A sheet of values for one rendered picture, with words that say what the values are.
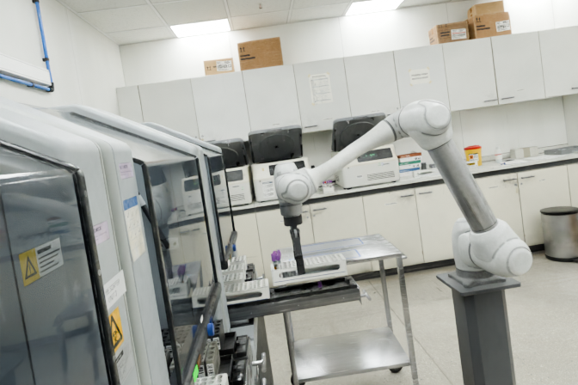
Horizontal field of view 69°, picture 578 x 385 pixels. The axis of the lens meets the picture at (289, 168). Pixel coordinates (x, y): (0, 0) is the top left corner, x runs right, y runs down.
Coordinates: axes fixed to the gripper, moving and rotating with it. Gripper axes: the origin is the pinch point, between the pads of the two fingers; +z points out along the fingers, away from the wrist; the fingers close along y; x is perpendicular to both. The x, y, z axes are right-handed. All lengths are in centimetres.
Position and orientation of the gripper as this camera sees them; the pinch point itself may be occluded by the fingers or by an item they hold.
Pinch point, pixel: (299, 265)
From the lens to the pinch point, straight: 174.6
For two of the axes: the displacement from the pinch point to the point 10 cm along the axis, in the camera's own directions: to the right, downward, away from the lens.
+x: -9.9, 1.5, -0.6
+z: 1.4, 9.9, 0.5
